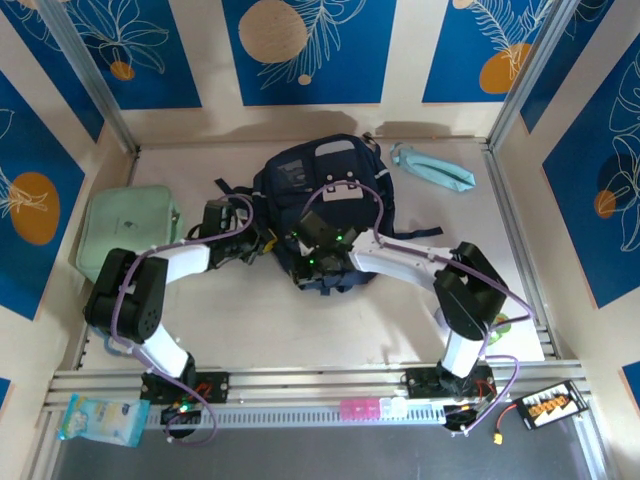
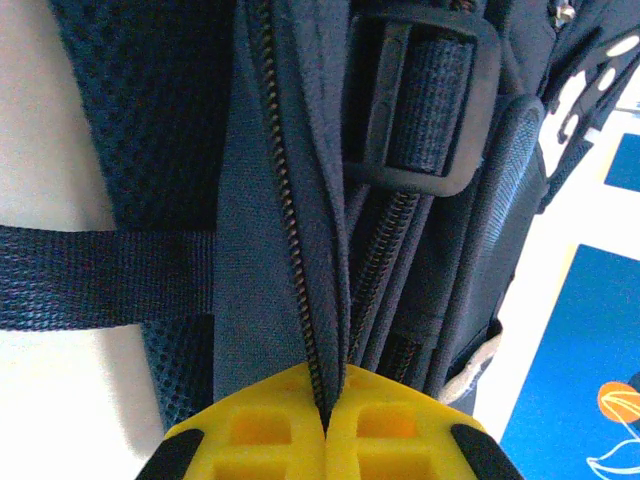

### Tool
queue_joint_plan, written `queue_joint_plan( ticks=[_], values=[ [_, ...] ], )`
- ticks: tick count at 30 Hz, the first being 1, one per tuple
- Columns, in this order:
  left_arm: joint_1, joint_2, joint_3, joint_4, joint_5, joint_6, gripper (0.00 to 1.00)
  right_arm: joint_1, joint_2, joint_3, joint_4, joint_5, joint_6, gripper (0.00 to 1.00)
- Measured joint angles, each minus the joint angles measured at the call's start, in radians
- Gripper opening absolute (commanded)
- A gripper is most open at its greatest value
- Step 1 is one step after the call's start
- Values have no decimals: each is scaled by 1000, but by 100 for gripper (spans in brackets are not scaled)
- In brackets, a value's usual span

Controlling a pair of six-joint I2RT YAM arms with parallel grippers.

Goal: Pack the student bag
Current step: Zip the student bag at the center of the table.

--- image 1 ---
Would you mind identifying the navy blue backpack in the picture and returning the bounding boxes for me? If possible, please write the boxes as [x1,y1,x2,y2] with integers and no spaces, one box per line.
[187,133,444,296]

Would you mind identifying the light blue pencil case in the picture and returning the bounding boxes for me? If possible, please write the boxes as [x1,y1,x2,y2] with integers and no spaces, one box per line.
[388,141,476,192]

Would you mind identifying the mint green zip pouch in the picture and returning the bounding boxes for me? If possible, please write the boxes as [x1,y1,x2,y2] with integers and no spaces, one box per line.
[74,185,182,281]

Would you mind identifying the pink pill organizer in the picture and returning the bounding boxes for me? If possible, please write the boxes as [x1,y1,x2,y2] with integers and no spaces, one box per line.
[339,398,382,420]

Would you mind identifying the clear pill organizer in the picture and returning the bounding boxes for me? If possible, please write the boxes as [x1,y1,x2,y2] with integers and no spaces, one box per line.
[379,398,409,419]

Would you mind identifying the small green item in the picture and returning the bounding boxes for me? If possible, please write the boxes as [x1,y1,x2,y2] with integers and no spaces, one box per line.
[487,312,514,346]

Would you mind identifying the wet wipes packet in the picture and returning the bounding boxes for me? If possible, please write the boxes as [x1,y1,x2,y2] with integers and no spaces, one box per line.
[57,393,151,448]

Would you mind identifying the white paper sheet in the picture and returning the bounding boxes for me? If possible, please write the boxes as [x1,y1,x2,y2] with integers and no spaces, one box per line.
[487,319,546,362]

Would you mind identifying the black orange power board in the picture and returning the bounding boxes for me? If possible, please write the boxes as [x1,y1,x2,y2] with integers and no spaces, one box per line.
[519,379,586,431]

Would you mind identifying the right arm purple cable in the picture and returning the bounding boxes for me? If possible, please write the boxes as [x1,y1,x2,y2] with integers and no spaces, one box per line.
[304,182,536,436]

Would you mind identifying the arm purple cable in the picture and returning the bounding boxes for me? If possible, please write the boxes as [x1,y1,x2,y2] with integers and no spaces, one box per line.
[304,182,536,436]
[107,193,256,446]

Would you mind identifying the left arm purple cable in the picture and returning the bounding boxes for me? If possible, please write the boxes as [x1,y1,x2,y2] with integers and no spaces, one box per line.
[107,193,256,446]

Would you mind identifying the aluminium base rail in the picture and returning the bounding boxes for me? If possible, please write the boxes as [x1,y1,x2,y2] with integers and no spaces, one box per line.
[44,368,586,407]

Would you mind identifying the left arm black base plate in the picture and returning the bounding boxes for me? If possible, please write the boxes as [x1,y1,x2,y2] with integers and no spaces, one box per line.
[139,370,231,404]

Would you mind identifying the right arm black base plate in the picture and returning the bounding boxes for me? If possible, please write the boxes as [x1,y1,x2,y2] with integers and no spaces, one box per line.
[405,367,496,401]

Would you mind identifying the grey slotted cable duct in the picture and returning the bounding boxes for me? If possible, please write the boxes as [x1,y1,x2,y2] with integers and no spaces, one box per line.
[144,404,447,427]

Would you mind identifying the right aluminium table rail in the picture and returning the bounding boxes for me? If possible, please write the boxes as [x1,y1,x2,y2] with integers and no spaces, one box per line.
[480,142,557,360]

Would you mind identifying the left aluminium frame post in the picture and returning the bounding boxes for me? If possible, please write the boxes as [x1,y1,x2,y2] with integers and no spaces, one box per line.
[37,0,139,154]

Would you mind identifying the aluminium frame post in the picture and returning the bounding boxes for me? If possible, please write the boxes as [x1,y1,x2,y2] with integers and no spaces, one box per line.
[487,0,574,151]
[37,0,139,154]

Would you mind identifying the yellow connector with wires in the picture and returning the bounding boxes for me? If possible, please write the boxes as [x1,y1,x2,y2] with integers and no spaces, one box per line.
[487,402,521,447]

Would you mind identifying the right aluminium frame post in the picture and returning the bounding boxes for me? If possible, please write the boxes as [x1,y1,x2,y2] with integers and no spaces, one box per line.
[487,0,574,151]

